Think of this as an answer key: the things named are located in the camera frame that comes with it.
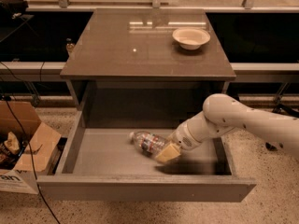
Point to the black office chair base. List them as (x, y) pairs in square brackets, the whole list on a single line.
[(278, 109)]

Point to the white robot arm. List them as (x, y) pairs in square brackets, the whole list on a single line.
[(221, 114)]

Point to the small bottle behind cabinet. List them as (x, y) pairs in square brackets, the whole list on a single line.
[(69, 45)]

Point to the open grey top drawer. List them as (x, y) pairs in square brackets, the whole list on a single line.
[(100, 163)]

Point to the clear plastic water bottle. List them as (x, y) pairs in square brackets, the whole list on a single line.
[(149, 144)]

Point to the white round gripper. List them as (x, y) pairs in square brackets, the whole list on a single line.
[(181, 138)]

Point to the black bag on desk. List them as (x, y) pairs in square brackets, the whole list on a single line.
[(9, 9)]

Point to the brown cardboard box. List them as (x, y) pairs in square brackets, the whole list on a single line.
[(38, 147)]

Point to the crumpled paper in box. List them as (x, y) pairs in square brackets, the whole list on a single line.
[(12, 143)]

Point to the grey cabinet with glossy top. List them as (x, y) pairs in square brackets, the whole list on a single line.
[(127, 71)]

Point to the white paper bowl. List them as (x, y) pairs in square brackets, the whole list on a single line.
[(191, 38)]

